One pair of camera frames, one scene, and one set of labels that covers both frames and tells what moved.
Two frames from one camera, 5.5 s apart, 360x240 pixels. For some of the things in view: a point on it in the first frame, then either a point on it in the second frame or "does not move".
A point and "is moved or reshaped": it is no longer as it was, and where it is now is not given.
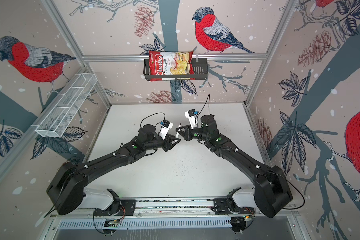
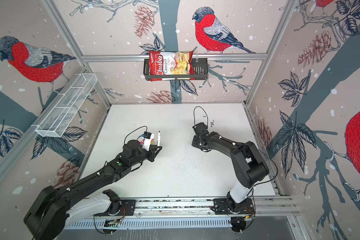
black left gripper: [168, 142] -> [152, 152]
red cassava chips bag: [163, 63] does not move
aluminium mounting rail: [153, 207] does not move
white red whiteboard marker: [177, 133] is moved or reshaped
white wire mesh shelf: [56, 120] does not move
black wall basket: [200, 67] does not move
